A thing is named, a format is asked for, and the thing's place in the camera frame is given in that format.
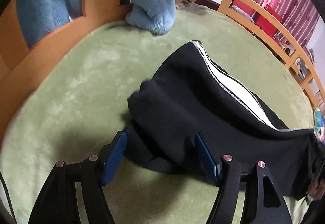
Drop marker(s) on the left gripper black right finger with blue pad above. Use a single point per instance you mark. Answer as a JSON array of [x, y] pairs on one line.
[[263, 201]]

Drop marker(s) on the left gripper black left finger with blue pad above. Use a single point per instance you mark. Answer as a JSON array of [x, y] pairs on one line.
[[57, 200]]

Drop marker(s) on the black fleece pants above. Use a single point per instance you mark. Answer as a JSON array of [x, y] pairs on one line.
[[190, 93]]

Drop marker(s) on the person's right hand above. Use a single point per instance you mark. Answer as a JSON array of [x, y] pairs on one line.
[[316, 190]]

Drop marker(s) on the teal patterned pillow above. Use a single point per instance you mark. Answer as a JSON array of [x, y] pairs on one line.
[[319, 123]]

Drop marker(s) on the green plush bed blanket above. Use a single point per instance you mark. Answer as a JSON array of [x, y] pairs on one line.
[[83, 103]]

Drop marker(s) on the red storage box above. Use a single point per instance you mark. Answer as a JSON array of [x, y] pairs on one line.
[[265, 25]]

